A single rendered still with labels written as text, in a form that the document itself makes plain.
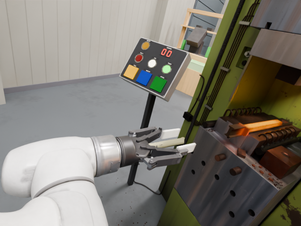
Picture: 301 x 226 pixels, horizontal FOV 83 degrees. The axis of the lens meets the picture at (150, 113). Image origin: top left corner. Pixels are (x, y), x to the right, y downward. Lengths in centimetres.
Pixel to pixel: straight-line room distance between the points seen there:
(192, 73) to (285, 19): 341
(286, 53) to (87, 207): 72
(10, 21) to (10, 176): 260
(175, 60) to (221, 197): 70
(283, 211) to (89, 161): 85
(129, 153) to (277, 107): 102
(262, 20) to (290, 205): 74
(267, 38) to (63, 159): 74
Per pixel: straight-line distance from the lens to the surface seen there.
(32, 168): 37
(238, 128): 74
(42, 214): 27
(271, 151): 79
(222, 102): 103
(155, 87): 95
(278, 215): 103
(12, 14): 289
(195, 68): 409
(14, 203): 164
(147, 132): 52
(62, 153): 36
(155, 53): 105
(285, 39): 77
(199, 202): 100
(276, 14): 81
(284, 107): 125
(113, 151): 39
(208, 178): 90
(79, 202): 30
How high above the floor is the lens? 129
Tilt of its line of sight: 27 degrees down
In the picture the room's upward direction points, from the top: 15 degrees clockwise
